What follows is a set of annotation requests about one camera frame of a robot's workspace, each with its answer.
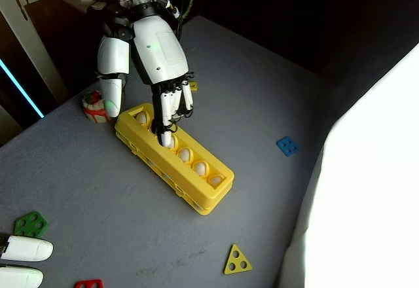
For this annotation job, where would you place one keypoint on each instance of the blue square block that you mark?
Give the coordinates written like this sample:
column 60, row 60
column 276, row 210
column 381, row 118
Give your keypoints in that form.
column 288, row 146

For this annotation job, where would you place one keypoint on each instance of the red pentagon block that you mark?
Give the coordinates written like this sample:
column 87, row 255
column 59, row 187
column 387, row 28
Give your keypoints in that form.
column 95, row 282

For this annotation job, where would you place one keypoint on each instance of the green pentagon block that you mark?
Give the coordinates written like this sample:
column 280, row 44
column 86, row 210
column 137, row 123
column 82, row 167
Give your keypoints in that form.
column 31, row 224

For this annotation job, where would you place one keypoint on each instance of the strawberry cream toy cake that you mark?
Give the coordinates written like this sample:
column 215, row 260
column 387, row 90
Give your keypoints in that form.
column 93, row 113

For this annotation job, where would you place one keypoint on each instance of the white cabinet panel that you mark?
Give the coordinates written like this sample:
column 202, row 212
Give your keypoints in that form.
column 36, row 49

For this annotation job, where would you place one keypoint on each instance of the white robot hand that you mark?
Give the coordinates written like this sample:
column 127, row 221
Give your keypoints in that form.
column 157, row 52
column 26, row 248

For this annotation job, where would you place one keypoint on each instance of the cyan light strip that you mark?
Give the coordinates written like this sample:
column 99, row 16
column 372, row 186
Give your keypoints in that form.
column 19, row 86

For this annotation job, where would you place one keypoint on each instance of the yellow two-hole block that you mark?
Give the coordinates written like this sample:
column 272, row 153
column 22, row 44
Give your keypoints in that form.
column 194, row 87

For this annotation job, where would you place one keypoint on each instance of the white toy egg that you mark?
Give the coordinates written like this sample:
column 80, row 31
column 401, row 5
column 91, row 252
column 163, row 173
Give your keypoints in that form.
column 143, row 118
column 202, row 168
column 185, row 155

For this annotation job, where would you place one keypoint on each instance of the yellow egg carton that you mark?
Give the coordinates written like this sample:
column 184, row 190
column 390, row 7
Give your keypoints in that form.
column 212, row 199

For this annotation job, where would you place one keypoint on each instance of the yellow triangle block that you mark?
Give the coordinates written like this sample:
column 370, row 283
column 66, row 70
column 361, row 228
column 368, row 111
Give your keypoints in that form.
column 237, row 260

